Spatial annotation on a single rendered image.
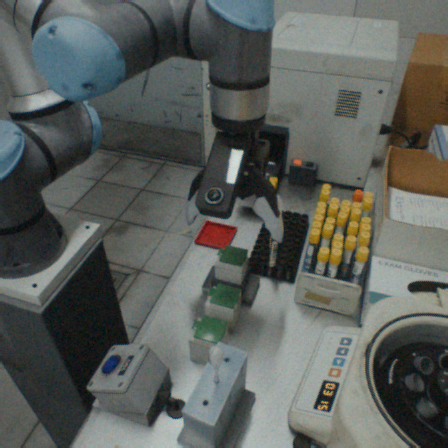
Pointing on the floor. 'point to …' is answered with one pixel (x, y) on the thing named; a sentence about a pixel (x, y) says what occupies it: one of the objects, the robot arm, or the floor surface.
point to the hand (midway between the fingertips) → (232, 237)
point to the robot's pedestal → (63, 344)
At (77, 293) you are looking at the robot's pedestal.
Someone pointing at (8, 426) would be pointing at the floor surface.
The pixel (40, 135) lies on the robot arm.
